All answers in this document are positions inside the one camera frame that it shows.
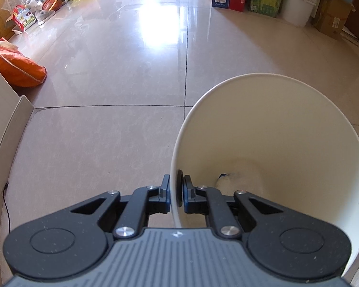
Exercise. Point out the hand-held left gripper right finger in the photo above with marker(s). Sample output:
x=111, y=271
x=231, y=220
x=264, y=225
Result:
x=186, y=195

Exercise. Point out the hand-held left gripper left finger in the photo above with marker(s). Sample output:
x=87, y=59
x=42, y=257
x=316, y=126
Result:
x=167, y=195

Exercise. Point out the white plastic bucket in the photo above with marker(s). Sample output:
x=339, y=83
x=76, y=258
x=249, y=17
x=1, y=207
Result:
x=272, y=125

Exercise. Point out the crumpled white paper ball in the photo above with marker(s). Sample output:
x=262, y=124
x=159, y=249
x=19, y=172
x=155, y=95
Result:
x=237, y=182

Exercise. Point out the white cabinet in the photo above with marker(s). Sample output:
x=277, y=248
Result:
x=0, y=125

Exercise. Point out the orange woven bag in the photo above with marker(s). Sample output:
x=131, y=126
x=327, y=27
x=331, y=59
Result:
x=18, y=68

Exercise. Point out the grey shoe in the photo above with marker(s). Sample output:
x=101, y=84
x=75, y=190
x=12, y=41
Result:
x=45, y=17

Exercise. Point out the white lidded pail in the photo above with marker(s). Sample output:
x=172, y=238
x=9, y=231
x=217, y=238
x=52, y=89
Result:
x=297, y=9

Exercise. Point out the basketball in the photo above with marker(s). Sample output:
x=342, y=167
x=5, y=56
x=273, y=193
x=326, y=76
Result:
x=51, y=4

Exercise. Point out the red printed carton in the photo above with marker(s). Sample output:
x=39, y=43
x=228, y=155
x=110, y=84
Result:
x=23, y=18

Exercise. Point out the brown cardboard box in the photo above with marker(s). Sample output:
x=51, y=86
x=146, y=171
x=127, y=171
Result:
x=332, y=15

